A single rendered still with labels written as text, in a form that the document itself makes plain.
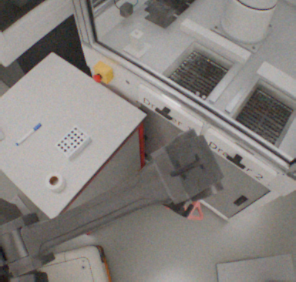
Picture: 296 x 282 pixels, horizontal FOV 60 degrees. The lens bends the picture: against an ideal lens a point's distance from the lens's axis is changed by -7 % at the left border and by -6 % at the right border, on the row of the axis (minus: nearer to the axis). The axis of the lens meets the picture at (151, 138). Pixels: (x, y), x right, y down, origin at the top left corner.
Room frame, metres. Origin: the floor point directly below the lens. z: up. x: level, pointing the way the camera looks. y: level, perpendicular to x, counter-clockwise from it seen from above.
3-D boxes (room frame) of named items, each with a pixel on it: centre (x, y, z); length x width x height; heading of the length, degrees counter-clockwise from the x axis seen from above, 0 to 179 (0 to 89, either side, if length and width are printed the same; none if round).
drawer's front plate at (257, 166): (0.37, -0.32, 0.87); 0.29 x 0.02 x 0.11; 54
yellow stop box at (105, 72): (0.74, 0.21, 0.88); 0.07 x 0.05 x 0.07; 54
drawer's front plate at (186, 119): (0.56, -0.07, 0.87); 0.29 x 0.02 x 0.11; 54
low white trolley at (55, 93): (0.56, 0.44, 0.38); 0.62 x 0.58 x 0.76; 54
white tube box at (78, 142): (0.46, 0.32, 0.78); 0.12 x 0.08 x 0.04; 142
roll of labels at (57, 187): (0.29, 0.37, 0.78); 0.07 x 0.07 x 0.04
